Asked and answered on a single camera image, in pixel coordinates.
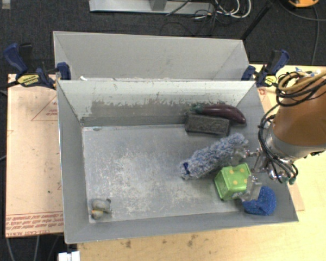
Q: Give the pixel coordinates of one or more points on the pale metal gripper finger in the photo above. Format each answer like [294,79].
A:
[252,187]
[239,156]

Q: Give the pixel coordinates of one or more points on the green cube with yellow dots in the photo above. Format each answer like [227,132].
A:
[231,182]

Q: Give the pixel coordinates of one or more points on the blue sponge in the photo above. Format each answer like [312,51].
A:
[262,202]

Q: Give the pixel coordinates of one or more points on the blue fuzzy duster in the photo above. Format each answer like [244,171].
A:
[212,156]

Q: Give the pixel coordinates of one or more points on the dark grey sponge block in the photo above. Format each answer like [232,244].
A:
[206,124]

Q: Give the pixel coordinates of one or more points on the purple toy eggplant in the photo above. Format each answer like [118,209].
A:
[225,111]

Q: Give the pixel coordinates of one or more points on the grey metal bin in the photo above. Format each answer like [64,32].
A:
[141,159]

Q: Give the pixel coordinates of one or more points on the small grey toy animal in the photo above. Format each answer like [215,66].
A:
[100,207]

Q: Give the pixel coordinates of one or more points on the brown cardboard board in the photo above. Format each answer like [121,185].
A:
[32,159]

